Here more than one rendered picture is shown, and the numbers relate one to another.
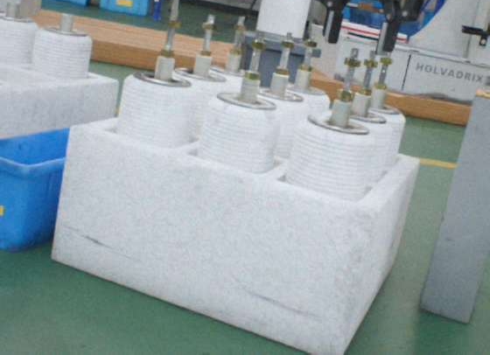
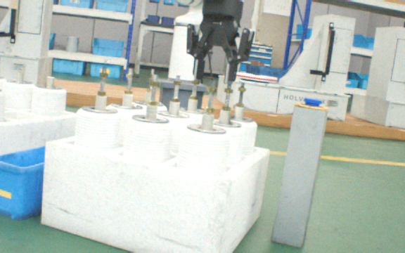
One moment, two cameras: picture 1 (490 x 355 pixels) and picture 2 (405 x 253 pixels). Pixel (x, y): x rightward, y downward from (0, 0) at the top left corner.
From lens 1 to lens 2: 9 cm
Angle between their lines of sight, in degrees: 3
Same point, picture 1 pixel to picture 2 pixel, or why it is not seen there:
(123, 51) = not seen: hidden behind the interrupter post
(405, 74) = (278, 102)
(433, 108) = not seen: hidden behind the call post
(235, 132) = (143, 138)
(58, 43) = (45, 94)
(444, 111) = not seen: hidden behind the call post
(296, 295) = (185, 236)
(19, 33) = (24, 91)
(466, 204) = (294, 173)
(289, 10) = (187, 64)
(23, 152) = (24, 161)
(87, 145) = (56, 152)
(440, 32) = (297, 74)
